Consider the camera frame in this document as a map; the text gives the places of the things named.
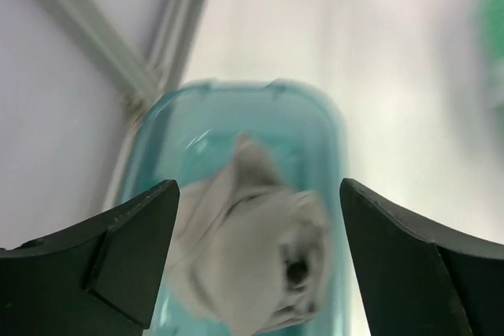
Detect green trousers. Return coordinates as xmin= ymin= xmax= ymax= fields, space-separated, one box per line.
xmin=473 ymin=0 xmax=503 ymax=113

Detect teal plastic bin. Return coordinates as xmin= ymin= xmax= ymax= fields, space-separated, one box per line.
xmin=113 ymin=79 xmax=350 ymax=335

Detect grey trousers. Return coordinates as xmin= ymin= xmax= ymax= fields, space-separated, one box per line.
xmin=165 ymin=133 xmax=332 ymax=335

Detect aluminium frame post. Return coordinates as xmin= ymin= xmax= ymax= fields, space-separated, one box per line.
xmin=36 ymin=0 xmax=205 ymax=114

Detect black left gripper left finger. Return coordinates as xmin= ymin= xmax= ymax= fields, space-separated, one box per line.
xmin=1 ymin=180 xmax=180 ymax=335

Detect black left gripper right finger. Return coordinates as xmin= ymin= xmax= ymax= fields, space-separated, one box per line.
xmin=339 ymin=179 xmax=503 ymax=336

